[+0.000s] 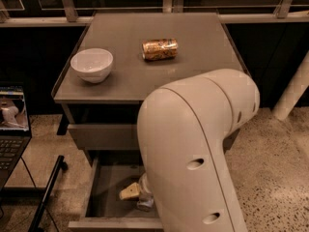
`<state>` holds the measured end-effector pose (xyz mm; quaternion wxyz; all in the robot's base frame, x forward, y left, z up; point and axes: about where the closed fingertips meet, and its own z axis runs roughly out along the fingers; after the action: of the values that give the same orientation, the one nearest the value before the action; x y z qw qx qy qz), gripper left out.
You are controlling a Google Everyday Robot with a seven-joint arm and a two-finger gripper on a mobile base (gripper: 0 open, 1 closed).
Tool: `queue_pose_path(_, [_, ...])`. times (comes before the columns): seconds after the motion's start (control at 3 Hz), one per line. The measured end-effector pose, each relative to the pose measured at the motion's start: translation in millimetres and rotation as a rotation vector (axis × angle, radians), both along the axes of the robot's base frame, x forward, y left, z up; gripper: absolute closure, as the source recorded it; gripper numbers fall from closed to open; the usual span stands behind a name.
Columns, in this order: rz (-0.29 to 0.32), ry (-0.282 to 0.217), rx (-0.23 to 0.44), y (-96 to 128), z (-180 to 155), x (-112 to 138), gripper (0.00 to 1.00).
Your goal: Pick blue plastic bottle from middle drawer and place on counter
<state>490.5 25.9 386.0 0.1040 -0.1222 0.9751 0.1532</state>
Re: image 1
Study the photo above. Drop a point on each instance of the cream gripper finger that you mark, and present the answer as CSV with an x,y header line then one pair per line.
x,y
131,191

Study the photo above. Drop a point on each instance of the clear blue plastic bottle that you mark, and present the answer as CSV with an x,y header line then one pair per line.
x,y
145,199

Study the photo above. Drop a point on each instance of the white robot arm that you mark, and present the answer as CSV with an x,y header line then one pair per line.
x,y
181,128

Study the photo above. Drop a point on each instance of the open middle drawer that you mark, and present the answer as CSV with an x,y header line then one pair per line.
x,y
103,210

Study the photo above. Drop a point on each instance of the closed grey top drawer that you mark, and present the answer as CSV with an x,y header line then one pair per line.
x,y
104,136

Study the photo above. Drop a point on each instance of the grey drawer cabinet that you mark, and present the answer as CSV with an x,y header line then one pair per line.
x,y
203,47

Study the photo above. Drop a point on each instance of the black laptop stand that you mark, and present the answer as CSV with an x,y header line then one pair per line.
x,y
42,194

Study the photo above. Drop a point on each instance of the black laptop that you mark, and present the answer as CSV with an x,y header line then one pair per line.
x,y
15,129

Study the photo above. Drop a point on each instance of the white ceramic bowl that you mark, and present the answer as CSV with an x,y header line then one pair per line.
x,y
93,64

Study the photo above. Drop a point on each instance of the gold drink can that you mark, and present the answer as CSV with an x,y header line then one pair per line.
x,y
159,49

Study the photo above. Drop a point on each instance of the metal window railing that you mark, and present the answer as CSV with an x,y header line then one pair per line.
x,y
60,12

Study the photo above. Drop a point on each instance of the white diagonal pillar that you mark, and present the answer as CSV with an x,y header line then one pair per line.
x,y
294,90

